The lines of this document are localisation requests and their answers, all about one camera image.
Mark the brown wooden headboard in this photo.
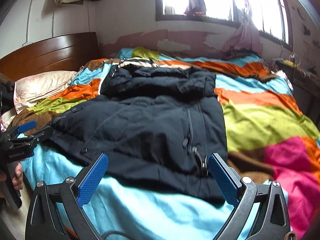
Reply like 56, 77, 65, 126
1, 32, 100, 81

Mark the pink curtain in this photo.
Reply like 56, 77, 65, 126
184, 0, 207, 16
222, 0, 261, 54

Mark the pink floral pillow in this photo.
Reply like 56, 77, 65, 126
14, 70, 78, 114

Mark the person's left hand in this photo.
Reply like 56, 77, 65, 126
0, 162, 23, 195

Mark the yellow power strip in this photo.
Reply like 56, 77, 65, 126
283, 60, 297, 68

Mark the colourful striped bed quilt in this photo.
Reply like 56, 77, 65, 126
3, 47, 319, 237

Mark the pink right curtain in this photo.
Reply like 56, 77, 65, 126
222, 0, 261, 54

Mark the white wall cable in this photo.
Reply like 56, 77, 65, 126
22, 0, 52, 47

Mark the dark framed window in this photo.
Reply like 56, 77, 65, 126
155, 0, 293, 50

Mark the dark wooden side table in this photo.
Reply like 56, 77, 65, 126
275, 61, 319, 128

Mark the dark clothes pile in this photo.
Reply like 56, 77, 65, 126
223, 48, 256, 60

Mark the dark navy padded jacket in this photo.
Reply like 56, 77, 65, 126
47, 63, 227, 204

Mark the pink left curtain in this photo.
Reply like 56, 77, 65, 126
184, 0, 207, 16

